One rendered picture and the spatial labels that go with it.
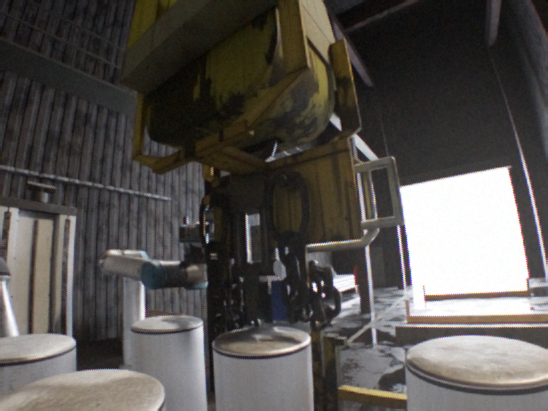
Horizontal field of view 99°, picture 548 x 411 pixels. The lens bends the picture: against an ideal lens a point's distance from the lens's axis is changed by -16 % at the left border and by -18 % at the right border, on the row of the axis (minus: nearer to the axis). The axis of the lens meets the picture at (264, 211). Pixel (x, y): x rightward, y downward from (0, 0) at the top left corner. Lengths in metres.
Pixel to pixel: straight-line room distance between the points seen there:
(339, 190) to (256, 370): 0.31
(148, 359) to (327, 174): 0.51
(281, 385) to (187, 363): 0.27
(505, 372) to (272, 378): 0.28
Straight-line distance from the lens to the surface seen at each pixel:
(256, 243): 0.58
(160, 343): 0.63
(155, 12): 0.69
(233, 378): 0.45
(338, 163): 0.49
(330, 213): 0.48
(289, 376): 0.45
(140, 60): 0.63
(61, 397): 0.33
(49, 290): 1.56
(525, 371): 0.35
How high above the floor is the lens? 1.47
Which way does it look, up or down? 11 degrees up
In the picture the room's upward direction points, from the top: 3 degrees counter-clockwise
